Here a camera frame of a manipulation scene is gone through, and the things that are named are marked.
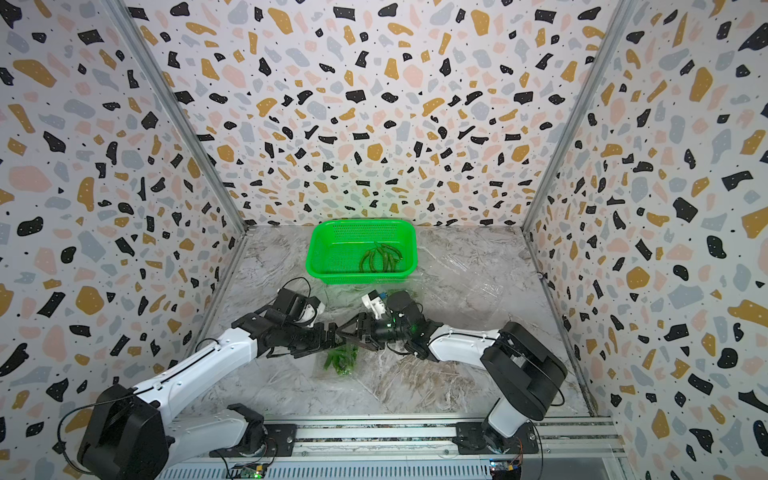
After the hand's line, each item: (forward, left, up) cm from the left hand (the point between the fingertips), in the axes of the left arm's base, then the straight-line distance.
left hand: (339, 342), depth 81 cm
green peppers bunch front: (+36, -9, -9) cm, 38 cm away
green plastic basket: (+40, +3, -9) cm, 41 cm away
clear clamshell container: (-4, -7, -9) cm, 12 cm away
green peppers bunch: (-2, 0, -5) cm, 6 cm away
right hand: (-2, -2, +6) cm, 7 cm away
